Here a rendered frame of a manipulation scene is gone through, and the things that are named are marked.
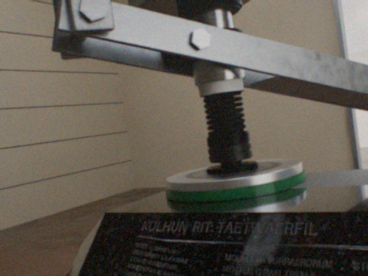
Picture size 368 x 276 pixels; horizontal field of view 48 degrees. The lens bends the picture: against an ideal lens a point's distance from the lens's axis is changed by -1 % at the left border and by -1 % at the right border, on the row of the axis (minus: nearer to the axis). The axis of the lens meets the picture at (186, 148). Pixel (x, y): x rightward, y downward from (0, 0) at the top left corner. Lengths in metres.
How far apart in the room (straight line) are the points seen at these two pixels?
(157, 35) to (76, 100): 5.96
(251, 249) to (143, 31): 0.31
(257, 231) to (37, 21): 6.07
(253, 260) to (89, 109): 6.27
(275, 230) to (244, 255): 0.04
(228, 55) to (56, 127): 5.65
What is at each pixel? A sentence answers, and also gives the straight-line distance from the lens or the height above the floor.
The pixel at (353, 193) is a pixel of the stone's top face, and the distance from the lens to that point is 0.52.
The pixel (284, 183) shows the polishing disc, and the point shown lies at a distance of 0.58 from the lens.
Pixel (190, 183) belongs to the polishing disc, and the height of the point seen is 0.85.
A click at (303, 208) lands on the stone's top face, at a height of 0.82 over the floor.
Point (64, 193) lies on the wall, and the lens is 6.19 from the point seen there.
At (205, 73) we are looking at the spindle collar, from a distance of 0.63.
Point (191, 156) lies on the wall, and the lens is 6.45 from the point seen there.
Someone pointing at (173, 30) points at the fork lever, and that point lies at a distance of 0.58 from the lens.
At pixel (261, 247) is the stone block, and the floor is 0.79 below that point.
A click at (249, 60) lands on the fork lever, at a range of 0.62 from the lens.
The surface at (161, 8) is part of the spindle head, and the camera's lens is 0.70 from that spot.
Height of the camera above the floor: 0.93
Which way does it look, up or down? 3 degrees down
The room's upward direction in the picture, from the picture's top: 8 degrees counter-clockwise
